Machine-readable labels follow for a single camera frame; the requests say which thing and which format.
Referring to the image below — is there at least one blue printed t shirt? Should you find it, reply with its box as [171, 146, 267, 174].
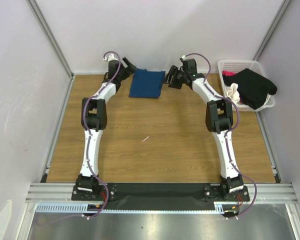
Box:
[128, 68, 166, 99]

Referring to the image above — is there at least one white plastic laundry basket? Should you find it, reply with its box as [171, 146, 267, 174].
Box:
[217, 59, 276, 112]

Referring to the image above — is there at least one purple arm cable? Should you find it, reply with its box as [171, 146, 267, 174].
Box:
[37, 51, 122, 225]
[182, 52, 258, 221]

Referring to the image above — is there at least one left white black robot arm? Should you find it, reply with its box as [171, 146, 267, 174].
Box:
[71, 53, 137, 201]

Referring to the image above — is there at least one black t shirt in basket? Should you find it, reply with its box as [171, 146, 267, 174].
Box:
[222, 68, 278, 110]

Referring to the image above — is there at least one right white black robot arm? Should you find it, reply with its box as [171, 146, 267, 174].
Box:
[165, 56, 244, 201]

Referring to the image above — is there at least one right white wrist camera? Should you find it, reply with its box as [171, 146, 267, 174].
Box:
[179, 55, 188, 62]

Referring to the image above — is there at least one red garment in basket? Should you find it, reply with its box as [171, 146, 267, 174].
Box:
[222, 70, 236, 77]

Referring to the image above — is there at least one white cream garment in basket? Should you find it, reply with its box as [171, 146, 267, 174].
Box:
[225, 83, 241, 105]

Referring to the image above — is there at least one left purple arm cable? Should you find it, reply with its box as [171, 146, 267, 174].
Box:
[37, 51, 122, 225]

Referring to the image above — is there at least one right aluminium frame post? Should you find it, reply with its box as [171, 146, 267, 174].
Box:
[252, 0, 293, 61]

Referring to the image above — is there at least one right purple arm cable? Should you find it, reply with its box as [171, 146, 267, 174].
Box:
[182, 52, 258, 221]

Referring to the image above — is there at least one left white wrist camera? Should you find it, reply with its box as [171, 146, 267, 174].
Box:
[103, 53, 119, 63]

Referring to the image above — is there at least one left aluminium frame post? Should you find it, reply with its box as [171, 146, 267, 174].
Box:
[26, 0, 74, 79]

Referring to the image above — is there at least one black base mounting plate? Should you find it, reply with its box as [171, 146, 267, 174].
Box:
[71, 182, 251, 212]

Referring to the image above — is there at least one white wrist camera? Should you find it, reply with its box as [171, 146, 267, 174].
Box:
[179, 55, 188, 62]
[103, 53, 119, 63]

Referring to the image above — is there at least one aluminium frame post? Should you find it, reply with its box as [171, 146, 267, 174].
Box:
[26, 0, 74, 79]
[252, 0, 293, 61]

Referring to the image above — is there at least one grey slotted cable duct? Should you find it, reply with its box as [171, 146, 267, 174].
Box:
[36, 203, 238, 216]

